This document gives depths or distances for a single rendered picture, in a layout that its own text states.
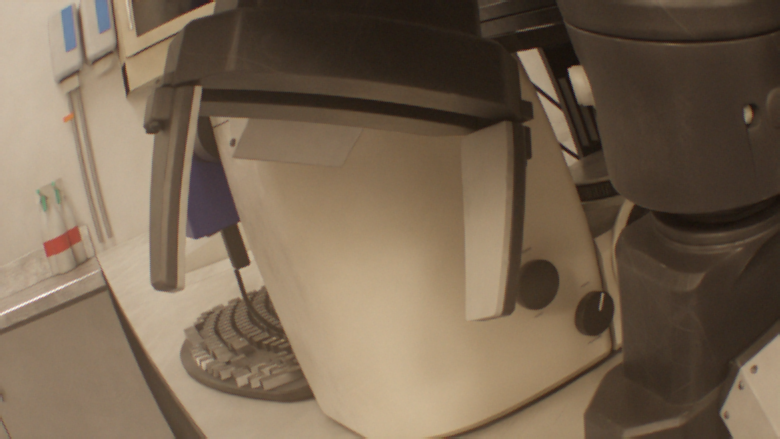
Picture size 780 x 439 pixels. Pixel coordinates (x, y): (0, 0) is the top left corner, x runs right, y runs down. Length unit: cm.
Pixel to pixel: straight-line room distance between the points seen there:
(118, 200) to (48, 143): 36
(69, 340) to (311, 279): 210
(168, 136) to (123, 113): 289
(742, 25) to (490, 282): 20
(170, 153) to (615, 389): 16
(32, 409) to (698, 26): 256
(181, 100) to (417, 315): 24
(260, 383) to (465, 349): 28
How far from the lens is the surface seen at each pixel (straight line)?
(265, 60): 35
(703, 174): 23
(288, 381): 81
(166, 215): 35
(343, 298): 57
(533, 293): 56
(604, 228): 61
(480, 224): 40
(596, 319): 58
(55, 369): 267
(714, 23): 22
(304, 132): 44
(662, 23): 22
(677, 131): 23
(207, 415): 82
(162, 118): 36
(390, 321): 56
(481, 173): 40
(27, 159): 324
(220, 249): 179
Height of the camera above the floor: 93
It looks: 6 degrees down
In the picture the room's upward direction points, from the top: 19 degrees counter-clockwise
